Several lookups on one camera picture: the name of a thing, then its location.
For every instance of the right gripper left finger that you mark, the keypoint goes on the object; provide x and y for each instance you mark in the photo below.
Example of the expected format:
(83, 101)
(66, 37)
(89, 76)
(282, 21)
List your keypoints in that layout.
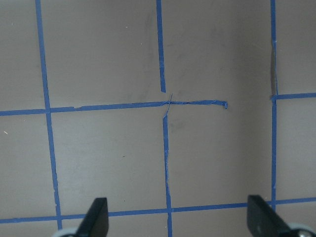
(96, 221)

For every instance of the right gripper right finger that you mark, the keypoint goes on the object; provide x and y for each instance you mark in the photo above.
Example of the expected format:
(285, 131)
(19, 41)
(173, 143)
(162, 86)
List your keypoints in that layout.
(262, 220)

